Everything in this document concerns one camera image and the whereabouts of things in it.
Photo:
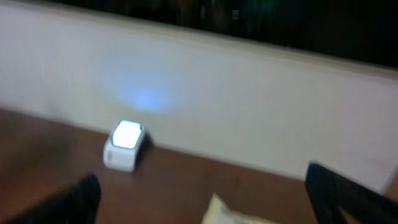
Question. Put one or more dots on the white blue snack bag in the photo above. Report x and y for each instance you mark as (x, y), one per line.
(218, 212)

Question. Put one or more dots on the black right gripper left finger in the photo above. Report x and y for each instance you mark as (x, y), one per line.
(77, 204)

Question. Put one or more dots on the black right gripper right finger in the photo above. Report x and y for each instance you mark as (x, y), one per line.
(330, 193)

